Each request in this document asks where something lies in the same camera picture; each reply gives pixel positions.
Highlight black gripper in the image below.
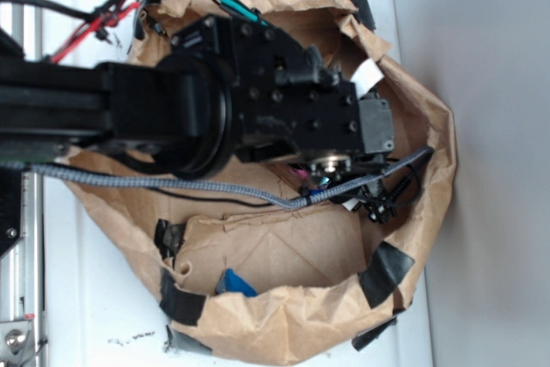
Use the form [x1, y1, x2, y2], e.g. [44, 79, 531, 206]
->
[170, 15, 385, 180]

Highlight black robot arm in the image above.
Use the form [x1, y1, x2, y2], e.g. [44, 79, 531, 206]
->
[1, 15, 394, 180]

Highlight black tape top right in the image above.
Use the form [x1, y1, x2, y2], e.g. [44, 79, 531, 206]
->
[350, 0, 376, 31]

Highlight brown paper bag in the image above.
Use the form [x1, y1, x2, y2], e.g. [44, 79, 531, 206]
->
[70, 0, 456, 365]

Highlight black tape top left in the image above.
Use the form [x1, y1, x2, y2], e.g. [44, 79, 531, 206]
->
[132, 0, 167, 40]

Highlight black tape inside bag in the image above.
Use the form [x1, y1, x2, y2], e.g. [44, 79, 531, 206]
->
[154, 219, 186, 259]

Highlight blue object in bag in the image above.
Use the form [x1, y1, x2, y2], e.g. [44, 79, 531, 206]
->
[216, 268, 258, 297]

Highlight black tape bottom right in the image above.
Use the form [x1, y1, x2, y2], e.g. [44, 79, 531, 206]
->
[351, 242, 415, 352]

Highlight black tape bottom left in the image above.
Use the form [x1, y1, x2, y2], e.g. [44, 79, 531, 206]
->
[159, 269, 212, 356]

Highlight gray camera box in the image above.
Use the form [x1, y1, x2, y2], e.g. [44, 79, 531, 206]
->
[358, 93, 395, 155]

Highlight gray braided cable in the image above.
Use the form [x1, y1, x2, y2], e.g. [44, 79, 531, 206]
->
[26, 146, 435, 213]

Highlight red and black wires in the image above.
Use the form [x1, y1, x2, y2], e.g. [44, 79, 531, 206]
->
[0, 0, 270, 65]

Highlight black bracket with bolt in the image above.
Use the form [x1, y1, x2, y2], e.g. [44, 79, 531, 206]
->
[0, 27, 23, 260]

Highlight metal frame rail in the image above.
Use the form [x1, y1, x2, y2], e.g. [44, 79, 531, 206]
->
[1, 4, 48, 366]

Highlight silver bolt bracket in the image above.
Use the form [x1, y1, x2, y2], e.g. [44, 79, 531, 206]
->
[1, 320, 34, 359]

